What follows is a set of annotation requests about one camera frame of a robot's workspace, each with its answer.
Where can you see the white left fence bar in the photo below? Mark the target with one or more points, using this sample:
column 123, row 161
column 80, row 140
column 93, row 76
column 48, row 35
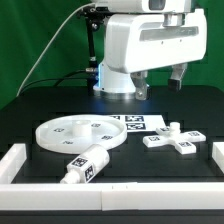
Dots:
column 12, row 162

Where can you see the white cross-shaped table base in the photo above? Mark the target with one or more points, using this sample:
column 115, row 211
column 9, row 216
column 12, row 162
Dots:
column 183, row 142

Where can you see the white round table top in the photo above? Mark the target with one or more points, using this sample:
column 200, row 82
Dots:
column 75, row 134

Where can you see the white marker sheet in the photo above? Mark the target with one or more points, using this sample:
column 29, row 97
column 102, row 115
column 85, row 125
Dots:
column 141, row 123

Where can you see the black camera stand pole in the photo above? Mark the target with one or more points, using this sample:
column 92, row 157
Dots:
column 93, row 21

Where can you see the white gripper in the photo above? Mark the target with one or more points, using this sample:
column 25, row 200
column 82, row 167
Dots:
column 140, row 42

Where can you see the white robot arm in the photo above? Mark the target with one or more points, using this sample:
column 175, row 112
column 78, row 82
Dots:
column 117, row 85

